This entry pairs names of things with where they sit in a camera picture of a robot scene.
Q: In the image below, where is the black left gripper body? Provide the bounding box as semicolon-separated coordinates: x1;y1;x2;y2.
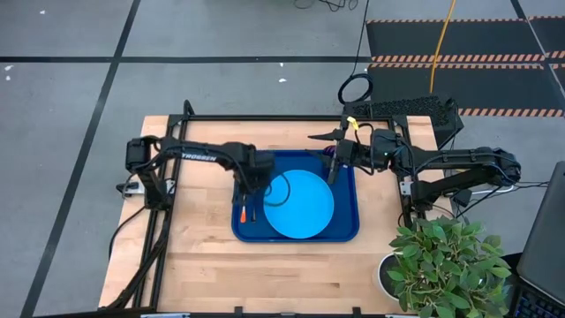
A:
233;148;277;198

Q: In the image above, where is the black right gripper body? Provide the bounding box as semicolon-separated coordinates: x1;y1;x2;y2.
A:
334;115;373;169

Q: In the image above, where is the light blue round plate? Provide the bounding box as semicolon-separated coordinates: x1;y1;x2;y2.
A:
262;169;335;240

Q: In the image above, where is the blue plastic tray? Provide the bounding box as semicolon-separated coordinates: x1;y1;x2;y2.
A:
230;148;361;244

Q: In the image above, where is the black perforated computer case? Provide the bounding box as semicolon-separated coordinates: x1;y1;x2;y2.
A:
342;95;465;149

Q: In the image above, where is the black power adapter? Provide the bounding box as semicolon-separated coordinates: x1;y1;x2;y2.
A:
452;188;474;208

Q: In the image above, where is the white plant pot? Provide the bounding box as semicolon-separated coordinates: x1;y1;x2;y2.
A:
377;251;405;302

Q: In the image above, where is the white power strip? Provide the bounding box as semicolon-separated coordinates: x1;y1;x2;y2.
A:
115;180;146;197

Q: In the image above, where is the black striped floor mat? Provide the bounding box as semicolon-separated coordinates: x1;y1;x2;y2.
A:
365;16;565;119

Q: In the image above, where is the green leafy plant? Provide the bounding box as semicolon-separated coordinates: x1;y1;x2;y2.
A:
387;215;514;318

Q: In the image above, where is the grey laptop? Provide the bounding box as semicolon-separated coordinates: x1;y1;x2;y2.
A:
515;160;565;307

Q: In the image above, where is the black keyboard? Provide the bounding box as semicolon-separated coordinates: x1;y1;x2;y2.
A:
509;284;565;318

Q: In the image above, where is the black aluminium table frame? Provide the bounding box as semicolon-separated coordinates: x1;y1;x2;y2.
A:
103;99;442;318

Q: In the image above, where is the black hanging cable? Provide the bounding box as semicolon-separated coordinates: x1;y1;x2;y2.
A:
336;0;375;106

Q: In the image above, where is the yellow cable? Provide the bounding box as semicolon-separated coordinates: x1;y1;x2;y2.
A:
429;0;458;95

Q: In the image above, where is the black floor cable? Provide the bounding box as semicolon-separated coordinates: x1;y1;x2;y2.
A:
107;203;149;262

